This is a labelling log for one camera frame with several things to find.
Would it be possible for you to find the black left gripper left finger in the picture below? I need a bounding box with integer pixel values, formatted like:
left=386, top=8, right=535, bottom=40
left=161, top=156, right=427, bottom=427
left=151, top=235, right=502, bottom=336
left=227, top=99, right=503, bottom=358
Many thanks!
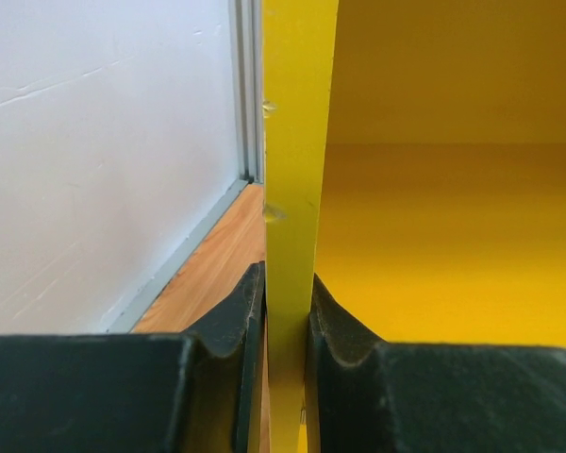
left=0, top=262, right=265, bottom=452

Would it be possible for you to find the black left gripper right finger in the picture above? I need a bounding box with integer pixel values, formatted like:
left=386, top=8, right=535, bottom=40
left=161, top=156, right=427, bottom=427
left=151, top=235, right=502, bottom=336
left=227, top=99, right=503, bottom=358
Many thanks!
left=306, top=280, right=566, bottom=452

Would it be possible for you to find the yellow wooden shelf cabinet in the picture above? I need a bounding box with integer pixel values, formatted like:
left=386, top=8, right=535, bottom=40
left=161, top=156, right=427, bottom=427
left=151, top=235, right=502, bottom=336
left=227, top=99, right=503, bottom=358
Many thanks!
left=261, top=1, right=566, bottom=452

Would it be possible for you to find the aluminium frame post right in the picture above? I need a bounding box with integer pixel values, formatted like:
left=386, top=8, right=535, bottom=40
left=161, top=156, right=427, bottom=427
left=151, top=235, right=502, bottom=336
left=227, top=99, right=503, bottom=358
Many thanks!
left=228, top=0, right=265, bottom=184

